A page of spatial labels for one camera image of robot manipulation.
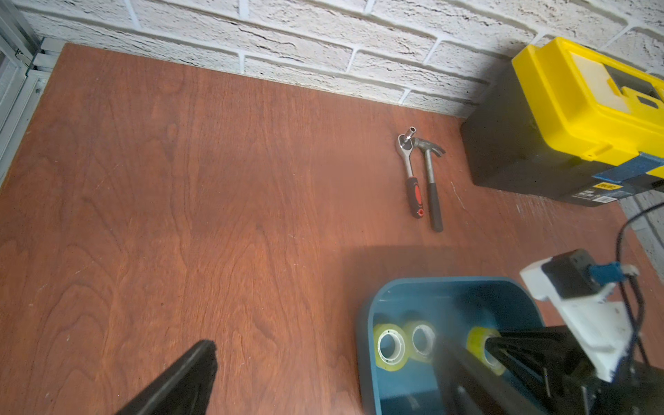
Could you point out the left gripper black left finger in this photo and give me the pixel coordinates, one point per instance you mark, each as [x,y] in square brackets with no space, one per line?
[185,387]

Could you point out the yellow tape roll lowest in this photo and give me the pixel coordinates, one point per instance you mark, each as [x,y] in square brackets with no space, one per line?
[476,344]

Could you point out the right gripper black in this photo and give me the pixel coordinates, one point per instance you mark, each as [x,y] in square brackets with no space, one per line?
[552,365]

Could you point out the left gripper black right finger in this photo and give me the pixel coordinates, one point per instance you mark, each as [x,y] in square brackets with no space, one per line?
[466,386]

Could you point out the red handled ratchet wrench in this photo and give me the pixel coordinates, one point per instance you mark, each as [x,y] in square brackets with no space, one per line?
[405,146]

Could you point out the teal plastic storage box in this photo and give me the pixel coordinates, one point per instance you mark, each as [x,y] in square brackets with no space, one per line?
[453,306]

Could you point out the small black handled hammer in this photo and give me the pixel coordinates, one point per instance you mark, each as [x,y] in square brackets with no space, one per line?
[429,149]

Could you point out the left aluminium corner post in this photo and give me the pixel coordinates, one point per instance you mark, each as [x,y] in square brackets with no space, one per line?
[27,60]

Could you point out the yellow black toolbox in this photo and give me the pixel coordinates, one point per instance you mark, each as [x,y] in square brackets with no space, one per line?
[565,122]

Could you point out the yellow tape roll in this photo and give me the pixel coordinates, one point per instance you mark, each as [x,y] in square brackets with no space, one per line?
[391,351]
[420,339]

